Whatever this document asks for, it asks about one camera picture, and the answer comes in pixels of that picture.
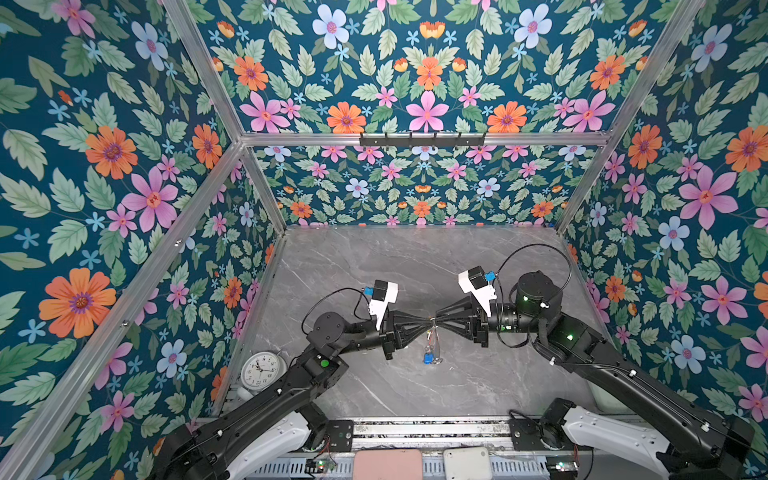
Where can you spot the white box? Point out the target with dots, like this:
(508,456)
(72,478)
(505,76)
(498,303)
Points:
(469,463)

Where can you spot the green circuit board left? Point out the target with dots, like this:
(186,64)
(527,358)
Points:
(314,467)

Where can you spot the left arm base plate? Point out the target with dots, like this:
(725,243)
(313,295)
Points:
(334,436)

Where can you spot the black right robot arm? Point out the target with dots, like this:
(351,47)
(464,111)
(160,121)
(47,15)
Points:
(680,440)

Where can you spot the green circuit board right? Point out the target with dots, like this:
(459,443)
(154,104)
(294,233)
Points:
(563,470)

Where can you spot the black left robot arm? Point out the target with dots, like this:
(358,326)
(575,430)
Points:
(283,417)

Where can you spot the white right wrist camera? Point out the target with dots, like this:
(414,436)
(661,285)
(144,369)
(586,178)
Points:
(480,285)

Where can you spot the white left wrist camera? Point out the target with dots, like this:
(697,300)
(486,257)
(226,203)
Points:
(380,295)

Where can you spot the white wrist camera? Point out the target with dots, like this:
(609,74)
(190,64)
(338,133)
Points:
(380,295)
(480,285)

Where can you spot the white analog alarm clock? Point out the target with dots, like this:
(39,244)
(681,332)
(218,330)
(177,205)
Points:
(261,370)

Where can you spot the pink box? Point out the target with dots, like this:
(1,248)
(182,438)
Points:
(391,464)

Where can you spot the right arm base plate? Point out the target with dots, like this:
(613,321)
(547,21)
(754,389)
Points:
(528,435)

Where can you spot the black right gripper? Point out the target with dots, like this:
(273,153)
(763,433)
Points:
(480,321)

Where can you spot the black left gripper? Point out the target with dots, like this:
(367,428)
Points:
(389,337)

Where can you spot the green circuit board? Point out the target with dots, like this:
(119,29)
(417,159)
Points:
(563,470)
(314,467)

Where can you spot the black wall hook rail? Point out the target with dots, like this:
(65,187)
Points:
(408,140)

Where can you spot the aluminium front rail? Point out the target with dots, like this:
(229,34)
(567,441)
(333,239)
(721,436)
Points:
(432,435)

